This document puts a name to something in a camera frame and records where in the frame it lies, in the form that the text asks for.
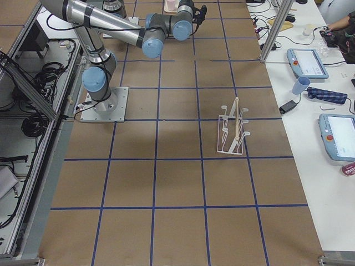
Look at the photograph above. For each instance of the upper teach pendant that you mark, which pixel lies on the upper teach pendant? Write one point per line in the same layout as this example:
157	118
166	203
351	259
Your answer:
306	62

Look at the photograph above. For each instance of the teach pendant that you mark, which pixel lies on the teach pendant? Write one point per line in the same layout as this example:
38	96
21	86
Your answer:
337	133
306	62

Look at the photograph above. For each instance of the wooden board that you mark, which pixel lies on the wooden board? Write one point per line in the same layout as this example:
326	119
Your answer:
285	25

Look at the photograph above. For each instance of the folded blue umbrella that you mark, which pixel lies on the folded blue umbrella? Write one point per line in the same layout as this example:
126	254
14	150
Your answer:
326	95

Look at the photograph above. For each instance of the white wire cup rack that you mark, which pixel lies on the white wire cup rack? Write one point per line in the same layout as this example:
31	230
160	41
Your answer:
230	129

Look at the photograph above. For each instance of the person at desk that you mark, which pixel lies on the person at desk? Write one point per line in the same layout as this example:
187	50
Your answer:
340	34

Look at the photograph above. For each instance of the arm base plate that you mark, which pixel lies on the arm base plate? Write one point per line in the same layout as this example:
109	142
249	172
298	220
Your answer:
111	110

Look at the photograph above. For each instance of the blue cup on desk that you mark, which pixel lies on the blue cup on desk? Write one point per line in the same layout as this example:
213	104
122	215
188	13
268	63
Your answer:
301	84

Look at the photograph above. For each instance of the aluminium frame post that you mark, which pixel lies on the aluminium frame post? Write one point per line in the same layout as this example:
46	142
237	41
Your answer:
281	16

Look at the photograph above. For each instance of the pink plastic cup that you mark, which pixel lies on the pink plastic cup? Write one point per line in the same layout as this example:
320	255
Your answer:
170	5

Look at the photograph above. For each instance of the silver allen key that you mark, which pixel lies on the silver allen key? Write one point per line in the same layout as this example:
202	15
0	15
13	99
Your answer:
326	108

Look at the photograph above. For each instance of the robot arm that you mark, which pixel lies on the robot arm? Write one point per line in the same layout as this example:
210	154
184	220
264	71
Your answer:
89	22

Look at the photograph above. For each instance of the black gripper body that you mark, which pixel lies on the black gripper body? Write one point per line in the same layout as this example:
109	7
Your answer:
197	12

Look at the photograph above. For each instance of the white plastic tray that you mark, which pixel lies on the white plastic tray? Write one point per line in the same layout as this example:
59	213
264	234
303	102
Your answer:
169	9

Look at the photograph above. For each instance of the black power adapter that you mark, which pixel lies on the black power adapter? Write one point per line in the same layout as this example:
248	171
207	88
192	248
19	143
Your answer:
290	105

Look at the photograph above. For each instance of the lower teach pendant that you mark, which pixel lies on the lower teach pendant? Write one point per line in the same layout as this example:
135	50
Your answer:
337	133

